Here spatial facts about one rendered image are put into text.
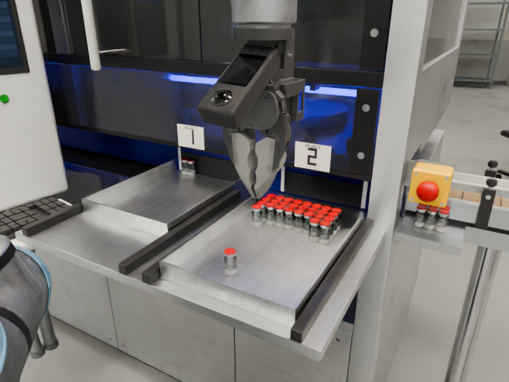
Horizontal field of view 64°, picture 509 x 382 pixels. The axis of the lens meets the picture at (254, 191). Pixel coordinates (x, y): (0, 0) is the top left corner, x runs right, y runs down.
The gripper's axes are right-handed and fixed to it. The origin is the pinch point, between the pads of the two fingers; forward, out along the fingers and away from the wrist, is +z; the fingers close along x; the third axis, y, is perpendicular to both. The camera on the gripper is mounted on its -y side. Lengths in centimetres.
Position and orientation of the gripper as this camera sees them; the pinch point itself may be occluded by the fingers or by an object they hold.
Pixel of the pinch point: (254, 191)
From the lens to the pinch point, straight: 53.5
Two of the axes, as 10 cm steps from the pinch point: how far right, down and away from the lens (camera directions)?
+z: 0.0, 9.2, 3.9
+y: 4.9, -3.4, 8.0
